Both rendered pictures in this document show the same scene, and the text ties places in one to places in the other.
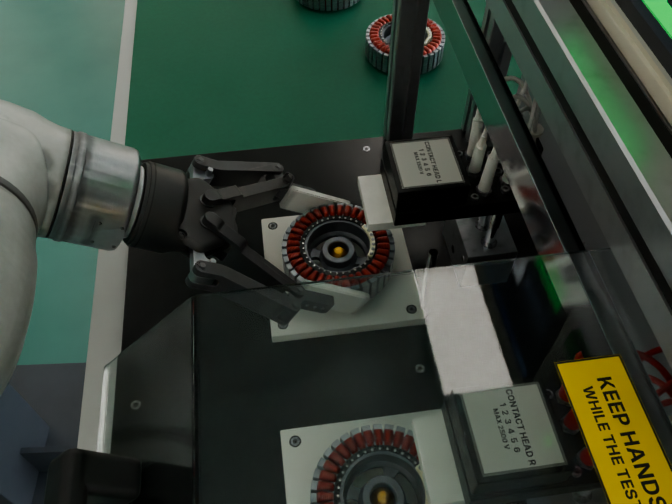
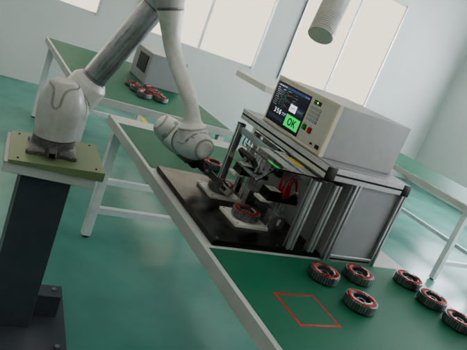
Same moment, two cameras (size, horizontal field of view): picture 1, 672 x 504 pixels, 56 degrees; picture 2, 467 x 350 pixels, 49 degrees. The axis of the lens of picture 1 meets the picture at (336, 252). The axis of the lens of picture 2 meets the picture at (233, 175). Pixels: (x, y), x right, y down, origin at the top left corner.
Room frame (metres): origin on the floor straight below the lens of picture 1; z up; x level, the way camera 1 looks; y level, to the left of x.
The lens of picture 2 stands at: (-1.51, 0.83, 1.44)
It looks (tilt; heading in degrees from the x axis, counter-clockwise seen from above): 15 degrees down; 336
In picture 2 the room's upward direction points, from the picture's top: 21 degrees clockwise
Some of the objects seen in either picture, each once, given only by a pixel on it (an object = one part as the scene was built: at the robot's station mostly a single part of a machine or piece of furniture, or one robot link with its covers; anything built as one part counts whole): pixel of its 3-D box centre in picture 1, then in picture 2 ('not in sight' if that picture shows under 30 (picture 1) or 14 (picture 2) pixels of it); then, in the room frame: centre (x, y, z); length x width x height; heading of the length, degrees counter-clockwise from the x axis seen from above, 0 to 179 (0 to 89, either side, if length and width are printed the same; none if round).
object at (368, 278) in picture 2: not in sight; (358, 274); (-0.14, -0.42, 0.77); 0.11 x 0.11 x 0.04
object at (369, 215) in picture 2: not in sight; (363, 226); (0.00, -0.46, 0.91); 0.28 x 0.03 x 0.32; 98
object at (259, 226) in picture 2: not in sight; (243, 218); (0.15, -0.04, 0.78); 0.15 x 0.15 x 0.01; 8
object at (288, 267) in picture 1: (338, 253); (221, 186); (0.39, 0.00, 0.80); 0.11 x 0.11 x 0.04
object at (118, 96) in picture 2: not in sight; (115, 121); (2.65, 0.11, 0.38); 1.85 x 1.10 x 0.75; 8
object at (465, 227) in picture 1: (477, 241); (248, 192); (0.41, -0.15, 0.80); 0.08 x 0.05 x 0.06; 8
